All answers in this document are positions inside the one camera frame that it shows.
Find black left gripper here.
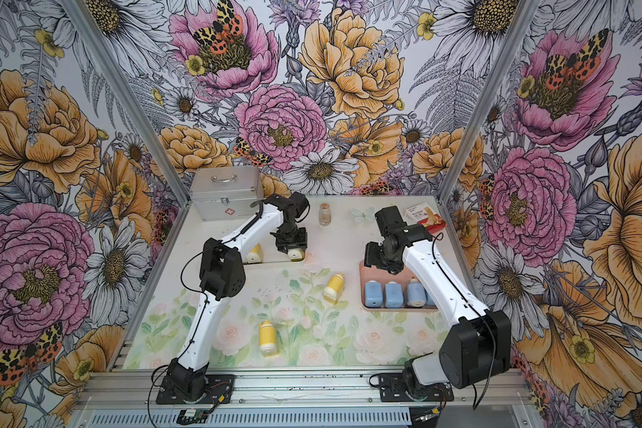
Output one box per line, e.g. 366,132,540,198
274,218,307,254

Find blue pencil sharpener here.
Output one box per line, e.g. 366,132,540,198
384,281,404,310
364,280,383,309
426,292,436,308
407,277,427,308

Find silver metal case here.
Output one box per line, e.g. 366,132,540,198
190,166,263,221

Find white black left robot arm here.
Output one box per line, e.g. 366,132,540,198
156,192,310,405

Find red white small box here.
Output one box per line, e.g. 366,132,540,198
404,203,446,235

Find aluminium rail frame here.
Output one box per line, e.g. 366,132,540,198
71,367,543,427

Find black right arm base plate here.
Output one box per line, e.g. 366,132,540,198
367,373,454,404

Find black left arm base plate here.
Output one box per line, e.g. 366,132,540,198
155,374,235,406

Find white plastic tray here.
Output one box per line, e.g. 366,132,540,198
235,218,293,264

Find pink plastic tray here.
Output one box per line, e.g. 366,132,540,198
360,263,437,312

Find yellow pencil sharpener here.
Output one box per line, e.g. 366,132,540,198
246,244,264,264
259,320,277,355
287,248,305,262
323,273,345,303

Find small glass bottle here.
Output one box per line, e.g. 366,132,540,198
319,203,332,226

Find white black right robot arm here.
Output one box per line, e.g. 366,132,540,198
364,206,512,399

